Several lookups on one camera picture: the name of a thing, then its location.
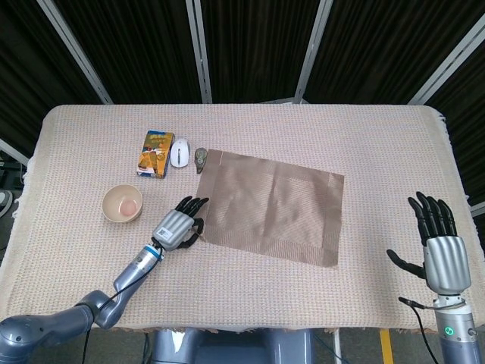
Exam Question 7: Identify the blue orange snack box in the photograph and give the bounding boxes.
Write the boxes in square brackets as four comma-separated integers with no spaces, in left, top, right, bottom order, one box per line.
[136,130,174,180]

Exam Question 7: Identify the pale pink beige bowl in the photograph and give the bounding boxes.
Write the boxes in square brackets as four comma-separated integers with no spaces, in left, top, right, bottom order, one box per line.
[101,184,144,224]

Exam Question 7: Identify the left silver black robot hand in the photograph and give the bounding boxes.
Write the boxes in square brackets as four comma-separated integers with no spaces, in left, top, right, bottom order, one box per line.
[151,196,210,253]

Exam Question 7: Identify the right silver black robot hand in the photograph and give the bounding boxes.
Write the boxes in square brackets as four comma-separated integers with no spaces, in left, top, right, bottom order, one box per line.
[386,191,473,296]

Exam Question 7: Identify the bronze woven placemat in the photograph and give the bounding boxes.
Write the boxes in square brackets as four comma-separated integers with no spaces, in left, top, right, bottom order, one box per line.
[196,148,346,268]

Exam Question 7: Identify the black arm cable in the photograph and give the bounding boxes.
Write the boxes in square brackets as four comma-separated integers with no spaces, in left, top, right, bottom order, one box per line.
[397,297,444,364]
[83,242,164,364]

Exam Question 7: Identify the dark corrugated screen panel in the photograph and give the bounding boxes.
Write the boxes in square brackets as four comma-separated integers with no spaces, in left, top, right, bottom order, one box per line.
[52,0,205,105]
[199,0,322,104]
[424,37,485,213]
[0,0,107,156]
[302,0,485,105]

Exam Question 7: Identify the white computer mouse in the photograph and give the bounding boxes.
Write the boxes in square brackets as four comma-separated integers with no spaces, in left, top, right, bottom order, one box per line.
[169,138,190,168]

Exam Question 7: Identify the white screen frame post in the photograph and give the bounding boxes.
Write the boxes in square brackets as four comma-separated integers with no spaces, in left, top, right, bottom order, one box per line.
[0,137,32,163]
[407,14,485,105]
[184,0,214,104]
[293,0,335,103]
[36,0,114,105]

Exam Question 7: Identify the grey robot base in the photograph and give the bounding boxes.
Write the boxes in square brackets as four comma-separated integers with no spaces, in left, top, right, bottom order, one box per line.
[150,328,315,364]

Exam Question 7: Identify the beige woven tablecloth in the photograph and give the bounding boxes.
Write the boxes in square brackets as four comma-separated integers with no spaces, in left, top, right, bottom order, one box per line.
[0,103,485,334]

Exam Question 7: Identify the green correction tape dispenser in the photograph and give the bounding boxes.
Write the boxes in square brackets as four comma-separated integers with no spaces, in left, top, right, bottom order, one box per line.
[193,146,208,175]

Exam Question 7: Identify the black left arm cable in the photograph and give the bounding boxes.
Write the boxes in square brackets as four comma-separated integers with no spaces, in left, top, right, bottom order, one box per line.
[83,242,164,364]

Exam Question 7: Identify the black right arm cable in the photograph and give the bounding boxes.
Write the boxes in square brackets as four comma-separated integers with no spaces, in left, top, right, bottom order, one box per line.
[397,297,444,364]

